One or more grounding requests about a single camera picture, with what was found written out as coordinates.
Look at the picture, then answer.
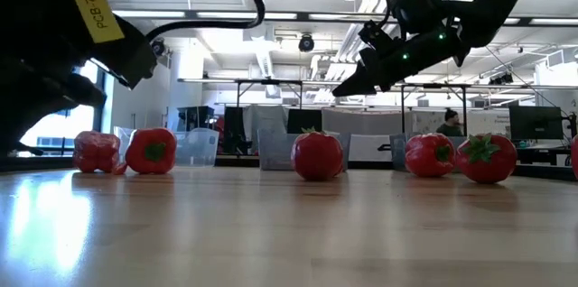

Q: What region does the person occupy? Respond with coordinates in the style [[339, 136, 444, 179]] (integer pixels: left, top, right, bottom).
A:
[[435, 106, 466, 138]]

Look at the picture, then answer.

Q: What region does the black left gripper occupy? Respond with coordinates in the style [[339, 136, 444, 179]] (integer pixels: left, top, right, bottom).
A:
[[0, 44, 109, 157]]

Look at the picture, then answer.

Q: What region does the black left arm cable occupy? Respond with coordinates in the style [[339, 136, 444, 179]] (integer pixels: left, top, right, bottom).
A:
[[97, 0, 266, 43]]

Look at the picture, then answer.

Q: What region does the wide black computer monitor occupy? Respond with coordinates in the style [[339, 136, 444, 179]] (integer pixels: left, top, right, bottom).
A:
[[508, 105, 565, 143]]

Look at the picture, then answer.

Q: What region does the red bell pepper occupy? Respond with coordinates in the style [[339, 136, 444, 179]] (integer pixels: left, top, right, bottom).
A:
[[72, 130, 122, 174], [404, 132, 457, 179], [125, 126, 178, 175]]

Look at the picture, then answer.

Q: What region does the tall black panel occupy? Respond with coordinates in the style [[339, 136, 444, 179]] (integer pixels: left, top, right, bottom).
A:
[[223, 106, 248, 156]]

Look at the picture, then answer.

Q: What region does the grey plastic bin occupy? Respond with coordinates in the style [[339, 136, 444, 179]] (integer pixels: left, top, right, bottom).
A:
[[389, 132, 470, 173], [256, 127, 352, 172]]

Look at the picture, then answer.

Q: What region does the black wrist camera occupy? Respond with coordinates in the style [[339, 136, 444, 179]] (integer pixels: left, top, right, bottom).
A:
[[358, 19, 401, 56], [89, 14, 158, 90]]

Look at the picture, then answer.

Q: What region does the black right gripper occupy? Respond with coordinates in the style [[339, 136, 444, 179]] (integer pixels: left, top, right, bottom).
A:
[[331, 28, 469, 98]]

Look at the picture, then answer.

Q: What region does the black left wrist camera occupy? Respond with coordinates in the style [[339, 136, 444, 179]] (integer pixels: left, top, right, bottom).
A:
[[89, 14, 158, 90]]

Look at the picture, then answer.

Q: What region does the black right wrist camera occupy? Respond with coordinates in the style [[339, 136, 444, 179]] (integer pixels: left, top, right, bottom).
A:
[[358, 19, 401, 56]]

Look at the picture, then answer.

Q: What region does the black ceiling dome camera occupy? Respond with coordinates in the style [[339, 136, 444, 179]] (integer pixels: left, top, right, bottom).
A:
[[297, 32, 316, 54]]

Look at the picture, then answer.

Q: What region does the black frame table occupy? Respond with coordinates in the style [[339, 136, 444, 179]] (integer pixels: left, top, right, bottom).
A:
[[233, 78, 304, 108], [399, 81, 470, 137]]

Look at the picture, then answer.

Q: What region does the black ceiling spotlight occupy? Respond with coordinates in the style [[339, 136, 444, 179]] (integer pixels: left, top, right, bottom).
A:
[[489, 71, 515, 87]]

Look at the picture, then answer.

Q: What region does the clear plastic bin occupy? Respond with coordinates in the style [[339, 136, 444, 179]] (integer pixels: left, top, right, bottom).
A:
[[112, 125, 221, 169]]

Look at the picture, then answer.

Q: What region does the black office desk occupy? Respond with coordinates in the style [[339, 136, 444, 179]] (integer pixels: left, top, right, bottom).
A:
[[514, 140, 578, 167]]

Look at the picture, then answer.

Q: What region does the white partition board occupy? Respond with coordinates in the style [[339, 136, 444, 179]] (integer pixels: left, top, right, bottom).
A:
[[322, 106, 415, 137]]

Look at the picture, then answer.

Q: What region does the yellow label tag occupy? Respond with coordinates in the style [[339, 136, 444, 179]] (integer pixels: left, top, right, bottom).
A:
[[62, 0, 126, 44]]

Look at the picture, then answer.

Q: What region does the small black monitor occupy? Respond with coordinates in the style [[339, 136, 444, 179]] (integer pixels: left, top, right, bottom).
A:
[[286, 107, 323, 134]]

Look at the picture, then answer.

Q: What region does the red tomato green stem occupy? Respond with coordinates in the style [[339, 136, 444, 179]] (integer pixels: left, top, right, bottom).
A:
[[570, 134, 578, 180], [454, 132, 518, 185], [290, 126, 345, 182]]

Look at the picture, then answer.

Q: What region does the black crate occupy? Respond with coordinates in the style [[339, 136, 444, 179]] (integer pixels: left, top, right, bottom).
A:
[[175, 105, 217, 133]]

